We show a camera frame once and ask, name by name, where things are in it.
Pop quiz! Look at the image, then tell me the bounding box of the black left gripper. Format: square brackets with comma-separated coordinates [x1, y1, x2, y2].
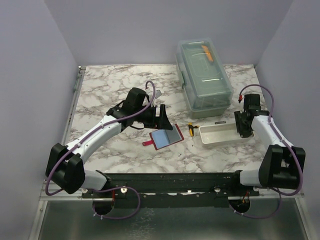
[134, 104, 173, 130]

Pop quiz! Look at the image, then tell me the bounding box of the orange tool inside box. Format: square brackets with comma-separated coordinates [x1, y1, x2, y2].
[201, 45, 214, 63]

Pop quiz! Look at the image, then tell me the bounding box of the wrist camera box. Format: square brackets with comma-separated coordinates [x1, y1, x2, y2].
[122, 87, 149, 113]
[243, 93, 261, 112]

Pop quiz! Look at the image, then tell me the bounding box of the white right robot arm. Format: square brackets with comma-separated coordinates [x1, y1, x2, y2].
[230, 110, 306, 196]

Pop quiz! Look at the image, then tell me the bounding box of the yellow black handled tool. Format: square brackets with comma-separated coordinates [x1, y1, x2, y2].
[188, 122, 199, 137]

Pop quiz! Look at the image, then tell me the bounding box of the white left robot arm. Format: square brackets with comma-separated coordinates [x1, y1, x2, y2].
[45, 104, 173, 198]

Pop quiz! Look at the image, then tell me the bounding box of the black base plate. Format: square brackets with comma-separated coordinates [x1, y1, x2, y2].
[96, 172, 254, 208]

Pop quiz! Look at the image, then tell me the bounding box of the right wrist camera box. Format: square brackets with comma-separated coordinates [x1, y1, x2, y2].
[243, 93, 261, 112]

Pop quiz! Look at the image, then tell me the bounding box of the clear plastic storage box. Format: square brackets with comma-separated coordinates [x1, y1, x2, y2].
[175, 38, 234, 119]

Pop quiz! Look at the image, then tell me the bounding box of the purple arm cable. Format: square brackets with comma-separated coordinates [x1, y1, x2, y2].
[45, 80, 141, 221]
[232, 84, 306, 219]

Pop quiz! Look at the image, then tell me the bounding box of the aluminium mounting rail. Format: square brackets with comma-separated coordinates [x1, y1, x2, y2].
[39, 177, 305, 201]

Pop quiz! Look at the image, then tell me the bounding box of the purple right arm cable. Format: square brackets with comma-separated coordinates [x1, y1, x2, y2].
[232, 84, 306, 219]

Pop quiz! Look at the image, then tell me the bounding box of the white plastic tray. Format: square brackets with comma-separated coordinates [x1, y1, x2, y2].
[199, 122, 254, 147]

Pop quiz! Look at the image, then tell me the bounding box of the red leather card holder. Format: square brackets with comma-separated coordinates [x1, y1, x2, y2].
[142, 124, 185, 150]

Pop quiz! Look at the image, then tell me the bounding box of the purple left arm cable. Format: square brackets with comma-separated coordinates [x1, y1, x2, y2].
[45, 80, 141, 221]

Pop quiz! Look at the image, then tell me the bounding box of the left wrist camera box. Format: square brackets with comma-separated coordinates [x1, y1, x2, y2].
[122, 87, 149, 113]

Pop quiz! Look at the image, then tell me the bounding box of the dark grey credit card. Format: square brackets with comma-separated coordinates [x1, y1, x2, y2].
[165, 125, 181, 144]

